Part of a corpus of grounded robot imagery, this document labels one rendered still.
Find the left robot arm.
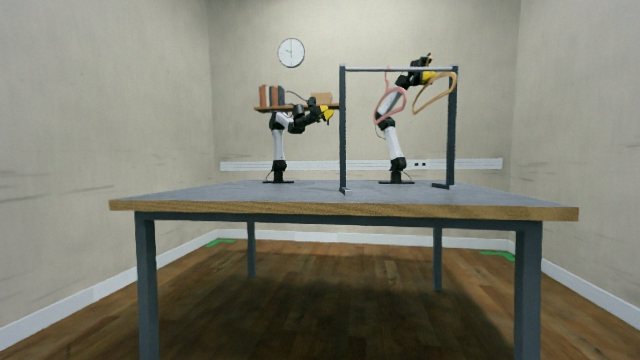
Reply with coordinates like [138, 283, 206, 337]
[376, 56, 430, 184]

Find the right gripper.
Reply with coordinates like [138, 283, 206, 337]
[304, 105, 334, 125]

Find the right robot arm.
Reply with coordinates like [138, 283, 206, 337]
[262, 97, 317, 183]

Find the dark grey hanging rack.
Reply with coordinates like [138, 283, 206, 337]
[339, 63, 459, 196]

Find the tan clothes hanger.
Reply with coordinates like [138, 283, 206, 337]
[412, 57, 457, 115]

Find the pink clothes hanger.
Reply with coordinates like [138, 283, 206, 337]
[373, 72, 407, 125]

